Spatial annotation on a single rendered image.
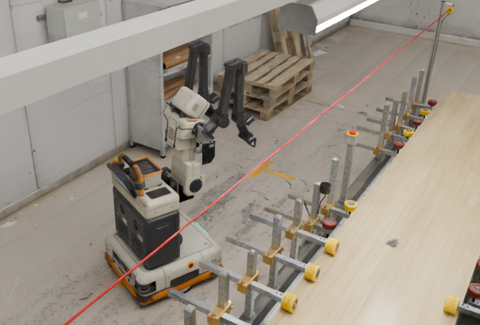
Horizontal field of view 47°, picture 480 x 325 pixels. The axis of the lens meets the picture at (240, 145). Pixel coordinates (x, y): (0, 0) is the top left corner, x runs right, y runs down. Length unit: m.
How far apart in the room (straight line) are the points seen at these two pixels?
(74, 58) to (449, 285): 2.44
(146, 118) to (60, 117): 0.94
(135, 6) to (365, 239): 3.19
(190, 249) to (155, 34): 3.08
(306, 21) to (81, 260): 3.23
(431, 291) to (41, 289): 2.63
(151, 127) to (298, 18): 4.17
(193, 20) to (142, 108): 4.57
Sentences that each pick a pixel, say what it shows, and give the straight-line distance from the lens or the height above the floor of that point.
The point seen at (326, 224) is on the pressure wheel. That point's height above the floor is 0.91.
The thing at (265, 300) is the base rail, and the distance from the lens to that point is 2.99.
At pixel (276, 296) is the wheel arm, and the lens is 2.63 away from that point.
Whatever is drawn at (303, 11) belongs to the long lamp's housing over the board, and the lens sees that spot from 1.57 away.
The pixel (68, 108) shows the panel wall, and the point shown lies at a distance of 5.18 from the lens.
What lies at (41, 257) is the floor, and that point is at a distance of 4.54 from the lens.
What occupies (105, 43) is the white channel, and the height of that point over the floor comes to 2.46.
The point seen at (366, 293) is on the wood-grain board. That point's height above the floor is 0.90.
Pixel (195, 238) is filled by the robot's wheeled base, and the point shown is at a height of 0.28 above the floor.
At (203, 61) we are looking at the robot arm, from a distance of 3.86.
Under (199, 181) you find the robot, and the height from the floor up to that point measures 0.75.
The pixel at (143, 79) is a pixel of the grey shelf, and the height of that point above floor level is 0.81.
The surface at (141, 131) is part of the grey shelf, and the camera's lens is 5.76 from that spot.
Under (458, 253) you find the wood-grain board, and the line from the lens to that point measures 3.24.
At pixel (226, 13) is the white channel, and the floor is 2.44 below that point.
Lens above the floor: 2.72
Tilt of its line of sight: 27 degrees down
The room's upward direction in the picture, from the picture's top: 2 degrees clockwise
